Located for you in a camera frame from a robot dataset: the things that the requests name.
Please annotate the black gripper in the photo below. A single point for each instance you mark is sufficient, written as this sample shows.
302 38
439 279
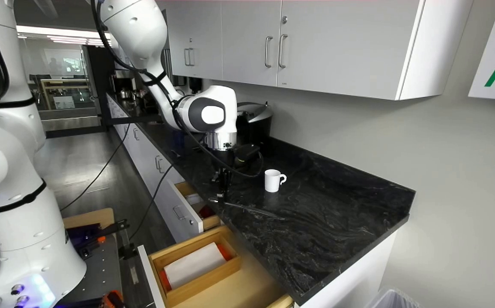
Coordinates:
242 160

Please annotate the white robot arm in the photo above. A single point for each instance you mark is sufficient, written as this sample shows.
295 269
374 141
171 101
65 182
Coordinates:
38 264

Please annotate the open upper wooden drawer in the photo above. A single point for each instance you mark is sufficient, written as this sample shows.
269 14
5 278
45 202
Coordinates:
195 206

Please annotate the open wooden drawer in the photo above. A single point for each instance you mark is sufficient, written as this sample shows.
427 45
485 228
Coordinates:
195 206
238 281

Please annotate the white paper in box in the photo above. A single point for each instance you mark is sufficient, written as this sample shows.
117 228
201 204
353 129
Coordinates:
194 264

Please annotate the open lower wooden drawer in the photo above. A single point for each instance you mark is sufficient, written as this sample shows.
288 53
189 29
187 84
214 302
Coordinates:
238 281

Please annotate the wooden box in drawer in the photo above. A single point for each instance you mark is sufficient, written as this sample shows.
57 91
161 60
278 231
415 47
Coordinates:
173 296

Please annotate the white ceramic mug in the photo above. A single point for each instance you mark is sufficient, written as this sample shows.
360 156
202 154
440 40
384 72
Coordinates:
272 180

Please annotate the black coffee maker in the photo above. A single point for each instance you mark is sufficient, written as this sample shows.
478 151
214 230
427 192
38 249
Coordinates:
254 122

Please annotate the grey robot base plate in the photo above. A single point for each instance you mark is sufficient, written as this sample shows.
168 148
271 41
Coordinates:
101 278

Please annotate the white wall cabinet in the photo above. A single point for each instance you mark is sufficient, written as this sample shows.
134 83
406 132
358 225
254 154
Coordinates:
391 50

